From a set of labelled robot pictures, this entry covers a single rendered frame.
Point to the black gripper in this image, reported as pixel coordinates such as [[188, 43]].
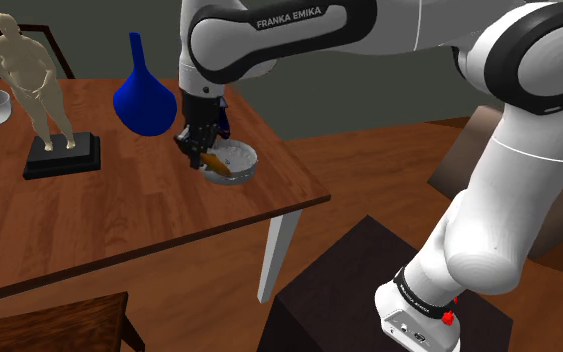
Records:
[[203, 114]]

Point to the orange elongated item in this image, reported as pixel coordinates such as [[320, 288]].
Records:
[[216, 164]]

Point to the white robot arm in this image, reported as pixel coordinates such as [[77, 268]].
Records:
[[520, 195]]

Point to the small white ribbed bowl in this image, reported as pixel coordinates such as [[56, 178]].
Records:
[[242, 161]]

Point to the blue long-necked vase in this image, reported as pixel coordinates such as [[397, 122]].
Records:
[[143, 105]]

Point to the wooden table with white legs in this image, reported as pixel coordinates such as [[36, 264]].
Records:
[[130, 204]]

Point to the beige figure on black base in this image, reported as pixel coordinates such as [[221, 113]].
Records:
[[30, 73]]

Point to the dark robot stand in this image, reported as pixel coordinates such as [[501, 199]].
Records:
[[339, 292]]

